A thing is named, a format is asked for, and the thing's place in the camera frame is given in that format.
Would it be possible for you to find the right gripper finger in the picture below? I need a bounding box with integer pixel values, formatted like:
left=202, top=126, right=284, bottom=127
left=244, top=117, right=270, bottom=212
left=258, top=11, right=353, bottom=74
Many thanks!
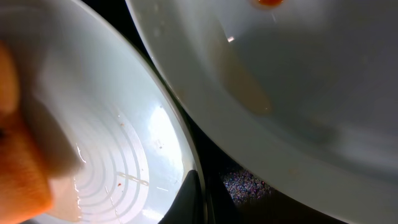
left=159, top=170, right=205, bottom=224

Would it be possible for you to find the light blue plate with stain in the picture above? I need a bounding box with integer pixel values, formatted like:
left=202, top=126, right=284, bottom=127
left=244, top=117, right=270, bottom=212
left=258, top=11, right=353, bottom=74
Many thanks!
left=1, top=1, right=208, bottom=223

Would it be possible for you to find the mint green plate with stain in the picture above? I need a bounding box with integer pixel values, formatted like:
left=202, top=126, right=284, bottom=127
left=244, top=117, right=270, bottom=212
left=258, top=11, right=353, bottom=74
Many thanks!
left=127, top=0, right=397, bottom=223

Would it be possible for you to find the round black tray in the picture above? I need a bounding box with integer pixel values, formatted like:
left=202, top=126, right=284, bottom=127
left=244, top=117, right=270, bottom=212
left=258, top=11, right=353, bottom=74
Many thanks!
left=83, top=0, right=339, bottom=223

